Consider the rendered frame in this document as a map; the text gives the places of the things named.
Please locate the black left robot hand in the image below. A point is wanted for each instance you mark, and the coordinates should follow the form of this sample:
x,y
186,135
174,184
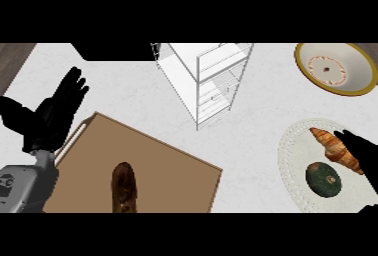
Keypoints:
x,y
52,116

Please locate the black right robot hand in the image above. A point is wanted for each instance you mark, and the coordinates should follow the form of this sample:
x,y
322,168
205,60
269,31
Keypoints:
x,y
366,156

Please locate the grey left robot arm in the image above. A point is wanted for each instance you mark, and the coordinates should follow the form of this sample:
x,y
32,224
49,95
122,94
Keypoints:
x,y
22,190

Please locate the dark green squash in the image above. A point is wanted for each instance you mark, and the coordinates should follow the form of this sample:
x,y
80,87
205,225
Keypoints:
x,y
323,180

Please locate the white round placemat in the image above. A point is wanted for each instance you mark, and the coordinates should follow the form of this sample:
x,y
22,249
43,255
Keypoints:
x,y
295,166

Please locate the golden brown croissant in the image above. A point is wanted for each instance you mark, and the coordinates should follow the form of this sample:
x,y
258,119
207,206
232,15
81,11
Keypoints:
x,y
337,150

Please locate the black appliance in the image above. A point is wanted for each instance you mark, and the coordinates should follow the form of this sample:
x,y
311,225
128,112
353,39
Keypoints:
x,y
115,51

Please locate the white bowl with yellow rim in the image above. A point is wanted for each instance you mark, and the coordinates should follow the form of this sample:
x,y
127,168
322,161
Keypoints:
x,y
340,71

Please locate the dark brown baguette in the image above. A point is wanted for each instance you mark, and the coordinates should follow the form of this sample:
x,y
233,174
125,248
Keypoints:
x,y
124,190

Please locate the brown wooden cutting board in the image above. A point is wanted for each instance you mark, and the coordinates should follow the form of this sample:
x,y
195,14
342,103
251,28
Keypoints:
x,y
162,173

